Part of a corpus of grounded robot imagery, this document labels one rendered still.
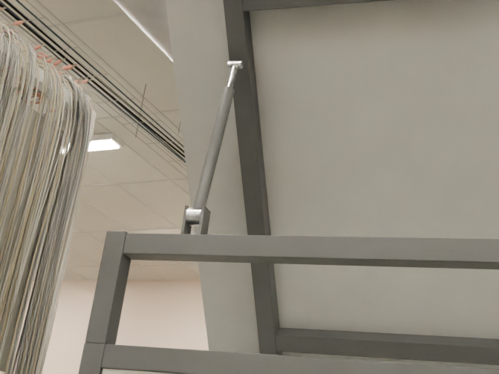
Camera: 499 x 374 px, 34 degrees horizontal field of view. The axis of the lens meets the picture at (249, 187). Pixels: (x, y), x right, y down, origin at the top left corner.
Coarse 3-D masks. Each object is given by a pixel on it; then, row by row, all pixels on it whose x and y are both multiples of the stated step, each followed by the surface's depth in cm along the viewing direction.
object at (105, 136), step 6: (96, 138) 670; (102, 138) 666; (108, 138) 664; (114, 138) 665; (90, 144) 675; (96, 144) 673; (102, 144) 672; (108, 144) 670; (114, 144) 671; (120, 144) 672; (96, 150) 685
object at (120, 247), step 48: (144, 240) 144; (192, 240) 141; (240, 240) 138; (288, 240) 135; (336, 240) 133; (384, 240) 130; (432, 240) 128; (480, 240) 126; (96, 288) 143; (96, 336) 139
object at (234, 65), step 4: (228, 64) 163; (232, 64) 163; (236, 64) 163; (240, 64) 163; (232, 68) 162; (236, 68) 163; (232, 72) 162; (236, 72) 162; (232, 76) 161; (228, 80) 161; (232, 80) 161; (228, 84) 160; (232, 84) 161
